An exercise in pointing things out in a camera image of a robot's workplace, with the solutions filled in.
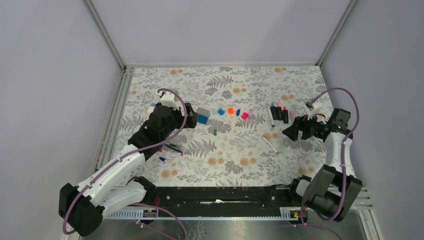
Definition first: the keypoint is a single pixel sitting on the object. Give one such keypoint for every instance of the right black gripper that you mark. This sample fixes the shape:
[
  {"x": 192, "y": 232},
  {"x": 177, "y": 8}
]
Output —
[{"x": 301, "y": 122}]

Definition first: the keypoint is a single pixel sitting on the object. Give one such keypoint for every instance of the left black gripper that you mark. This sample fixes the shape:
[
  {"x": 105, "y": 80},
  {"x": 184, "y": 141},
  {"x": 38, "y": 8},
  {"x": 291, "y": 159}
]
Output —
[{"x": 192, "y": 116}]

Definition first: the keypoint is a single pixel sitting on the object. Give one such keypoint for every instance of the blue white whiteboard marker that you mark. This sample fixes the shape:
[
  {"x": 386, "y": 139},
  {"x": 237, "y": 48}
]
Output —
[{"x": 271, "y": 118}]

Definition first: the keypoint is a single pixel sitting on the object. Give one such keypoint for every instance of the orange highlighter black body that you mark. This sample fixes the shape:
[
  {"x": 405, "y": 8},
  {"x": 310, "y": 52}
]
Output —
[{"x": 279, "y": 112}]

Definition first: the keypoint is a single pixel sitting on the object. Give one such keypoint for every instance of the pink highlighter black body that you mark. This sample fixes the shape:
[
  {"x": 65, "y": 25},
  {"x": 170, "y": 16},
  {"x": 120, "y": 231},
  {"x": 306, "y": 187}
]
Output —
[{"x": 285, "y": 115}]

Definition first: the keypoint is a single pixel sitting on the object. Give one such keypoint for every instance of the thin white green pen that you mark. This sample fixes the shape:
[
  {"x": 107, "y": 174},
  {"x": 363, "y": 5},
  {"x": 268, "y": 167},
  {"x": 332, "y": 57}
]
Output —
[{"x": 270, "y": 145}]

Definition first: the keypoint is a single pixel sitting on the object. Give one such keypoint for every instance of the blue highlighter black body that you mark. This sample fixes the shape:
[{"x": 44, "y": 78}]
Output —
[{"x": 273, "y": 110}]

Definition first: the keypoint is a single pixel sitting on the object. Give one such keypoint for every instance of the pink highlighter cap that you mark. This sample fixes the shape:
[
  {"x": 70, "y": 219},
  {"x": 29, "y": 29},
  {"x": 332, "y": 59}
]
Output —
[{"x": 245, "y": 115}]

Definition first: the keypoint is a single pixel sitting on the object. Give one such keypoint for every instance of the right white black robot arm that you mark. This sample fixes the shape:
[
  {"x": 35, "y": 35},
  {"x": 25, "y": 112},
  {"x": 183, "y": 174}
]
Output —
[{"x": 334, "y": 188}]

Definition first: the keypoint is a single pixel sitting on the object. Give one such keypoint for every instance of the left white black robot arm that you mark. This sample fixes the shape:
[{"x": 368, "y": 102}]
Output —
[{"x": 84, "y": 206}]

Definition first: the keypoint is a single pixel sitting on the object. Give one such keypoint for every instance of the blue grey toy brick block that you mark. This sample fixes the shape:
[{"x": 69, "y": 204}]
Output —
[{"x": 203, "y": 115}]

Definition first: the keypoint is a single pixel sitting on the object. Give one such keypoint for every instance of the pile of thin pens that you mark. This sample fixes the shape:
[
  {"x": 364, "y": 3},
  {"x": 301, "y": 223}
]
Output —
[{"x": 172, "y": 148}]

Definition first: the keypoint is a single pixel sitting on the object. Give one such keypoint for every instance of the cream blue toy brick block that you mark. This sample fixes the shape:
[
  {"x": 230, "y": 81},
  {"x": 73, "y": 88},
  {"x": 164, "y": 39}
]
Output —
[{"x": 151, "y": 108}]

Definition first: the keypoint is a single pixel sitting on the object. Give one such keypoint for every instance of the floral patterned table mat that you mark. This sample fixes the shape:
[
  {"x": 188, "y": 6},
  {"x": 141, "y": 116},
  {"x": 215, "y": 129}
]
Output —
[{"x": 237, "y": 155}]

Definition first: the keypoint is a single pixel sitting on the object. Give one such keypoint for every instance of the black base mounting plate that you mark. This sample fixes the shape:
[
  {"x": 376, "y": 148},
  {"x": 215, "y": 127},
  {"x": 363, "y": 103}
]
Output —
[{"x": 220, "y": 202}]

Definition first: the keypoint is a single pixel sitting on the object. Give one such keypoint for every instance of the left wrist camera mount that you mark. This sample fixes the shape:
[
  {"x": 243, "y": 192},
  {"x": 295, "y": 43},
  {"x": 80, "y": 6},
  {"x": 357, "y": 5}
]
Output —
[{"x": 168, "y": 99}]

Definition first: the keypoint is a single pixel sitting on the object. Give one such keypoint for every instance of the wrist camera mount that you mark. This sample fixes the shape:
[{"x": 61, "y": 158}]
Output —
[
  {"x": 314, "y": 109},
  {"x": 168, "y": 99}
]

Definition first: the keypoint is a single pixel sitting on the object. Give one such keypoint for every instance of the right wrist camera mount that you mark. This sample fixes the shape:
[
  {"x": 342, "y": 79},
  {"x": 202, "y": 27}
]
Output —
[{"x": 314, "y": 109}]

